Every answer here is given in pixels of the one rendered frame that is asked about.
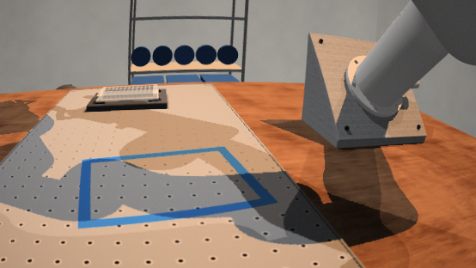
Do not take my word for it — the blue taped rectangle outline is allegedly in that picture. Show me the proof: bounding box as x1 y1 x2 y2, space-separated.
77 146 278 228

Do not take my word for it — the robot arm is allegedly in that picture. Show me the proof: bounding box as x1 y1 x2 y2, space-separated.
346 0 476 117

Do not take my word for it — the beige perforated base plate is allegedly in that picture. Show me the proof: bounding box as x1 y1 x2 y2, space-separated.
0 83 366 268

